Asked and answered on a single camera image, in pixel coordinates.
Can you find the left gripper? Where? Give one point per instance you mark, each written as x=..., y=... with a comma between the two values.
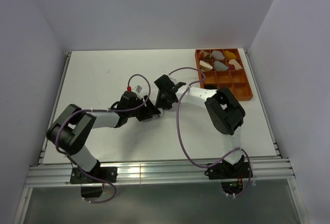
x=148, y=111

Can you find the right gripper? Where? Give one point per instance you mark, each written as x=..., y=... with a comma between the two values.
x=159, y=104

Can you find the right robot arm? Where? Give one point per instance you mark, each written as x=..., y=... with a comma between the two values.
x=226, y=113

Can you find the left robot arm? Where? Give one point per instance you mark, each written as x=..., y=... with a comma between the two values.
x=71, y=129

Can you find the white brown rolled sock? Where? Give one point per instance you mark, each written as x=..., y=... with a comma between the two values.
x=205, y=66

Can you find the brown orange rolled sock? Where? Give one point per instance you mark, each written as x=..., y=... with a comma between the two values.
x=204, y=55

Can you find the grey teal rolled sock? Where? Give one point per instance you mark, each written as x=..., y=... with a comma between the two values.
x=220, y=65

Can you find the orange compartment tray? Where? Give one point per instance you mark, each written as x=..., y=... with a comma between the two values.
x=236, y=81

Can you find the grey white rolled sock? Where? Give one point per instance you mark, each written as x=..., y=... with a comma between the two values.
x=217, y=55

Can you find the pink maroon rolled sock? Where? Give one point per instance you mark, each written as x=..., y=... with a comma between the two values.
x=234, y=65

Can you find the yellow rolled sock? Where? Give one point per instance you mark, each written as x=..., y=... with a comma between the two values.
x=230, y=55

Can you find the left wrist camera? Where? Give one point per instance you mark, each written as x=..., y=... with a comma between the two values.
x=136, y=89

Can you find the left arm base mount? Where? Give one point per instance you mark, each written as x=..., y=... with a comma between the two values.
x=99, y=175

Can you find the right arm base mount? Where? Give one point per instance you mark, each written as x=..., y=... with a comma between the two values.
x=225, y=170

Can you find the aluminium front rail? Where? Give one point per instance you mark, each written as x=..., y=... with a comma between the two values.
x=165, y=172

